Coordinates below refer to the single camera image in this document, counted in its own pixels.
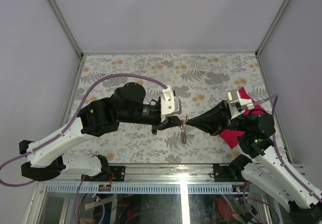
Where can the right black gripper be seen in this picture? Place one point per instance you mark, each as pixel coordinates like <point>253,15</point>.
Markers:
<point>215,121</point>

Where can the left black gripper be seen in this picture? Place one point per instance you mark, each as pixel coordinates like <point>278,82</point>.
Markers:
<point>171,121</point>

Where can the silver keyring bunch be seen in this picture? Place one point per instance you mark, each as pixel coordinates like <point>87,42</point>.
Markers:
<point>183,133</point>

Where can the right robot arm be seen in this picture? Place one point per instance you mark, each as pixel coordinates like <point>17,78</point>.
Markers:
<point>260,163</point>

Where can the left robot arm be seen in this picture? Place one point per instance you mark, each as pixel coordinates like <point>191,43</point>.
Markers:
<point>48,157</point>

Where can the pink cloth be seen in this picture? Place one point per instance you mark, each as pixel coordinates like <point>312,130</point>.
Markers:
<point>230,136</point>

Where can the floral table mat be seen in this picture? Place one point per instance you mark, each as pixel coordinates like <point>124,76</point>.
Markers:
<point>200,80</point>

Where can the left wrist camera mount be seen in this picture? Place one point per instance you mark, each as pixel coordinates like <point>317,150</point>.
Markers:
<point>170,105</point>

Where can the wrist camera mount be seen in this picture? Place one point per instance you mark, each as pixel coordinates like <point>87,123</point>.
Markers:
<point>170,105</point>
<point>237,105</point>

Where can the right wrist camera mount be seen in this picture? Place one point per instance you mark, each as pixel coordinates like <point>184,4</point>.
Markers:
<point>237,105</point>

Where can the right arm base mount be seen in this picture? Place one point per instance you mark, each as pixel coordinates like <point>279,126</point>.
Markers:
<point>228,172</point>

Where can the aluminium front rail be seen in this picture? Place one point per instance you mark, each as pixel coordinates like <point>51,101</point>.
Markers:
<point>194,173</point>

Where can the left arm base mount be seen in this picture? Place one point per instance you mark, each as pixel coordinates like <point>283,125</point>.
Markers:
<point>115,174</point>

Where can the slotted cable duct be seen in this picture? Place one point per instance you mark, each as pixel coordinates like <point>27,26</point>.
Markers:
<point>142,188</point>

